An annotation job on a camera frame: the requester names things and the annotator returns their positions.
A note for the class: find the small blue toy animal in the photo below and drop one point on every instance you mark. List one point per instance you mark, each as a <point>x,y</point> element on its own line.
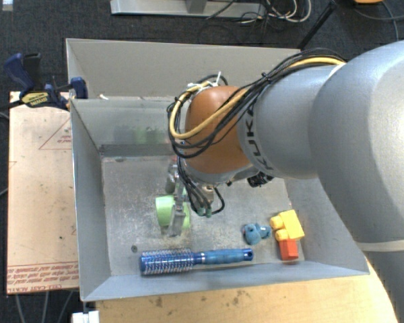
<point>253,234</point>

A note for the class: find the brown cardboard board red print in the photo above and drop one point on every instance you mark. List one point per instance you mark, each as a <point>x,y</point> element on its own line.
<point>40,197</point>

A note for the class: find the blue round hairbrush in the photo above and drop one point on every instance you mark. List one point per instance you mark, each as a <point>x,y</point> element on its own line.
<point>175,261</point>

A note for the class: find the orange toy building block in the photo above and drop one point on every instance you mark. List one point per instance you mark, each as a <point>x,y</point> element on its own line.
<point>288,250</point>

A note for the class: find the black cylinder on white bracket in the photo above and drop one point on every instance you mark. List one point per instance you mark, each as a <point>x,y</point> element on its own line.
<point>257,179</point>

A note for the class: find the light green tape roll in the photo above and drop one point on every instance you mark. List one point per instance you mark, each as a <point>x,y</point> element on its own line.
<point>163,209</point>

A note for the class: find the grey metal bin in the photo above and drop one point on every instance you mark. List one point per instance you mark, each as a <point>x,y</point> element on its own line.
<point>131,187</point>

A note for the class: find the yellow toy building block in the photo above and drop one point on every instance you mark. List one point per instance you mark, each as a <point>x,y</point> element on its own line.
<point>291,225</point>

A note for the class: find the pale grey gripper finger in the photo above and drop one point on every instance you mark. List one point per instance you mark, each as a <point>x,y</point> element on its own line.
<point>171,180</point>
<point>177,222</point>

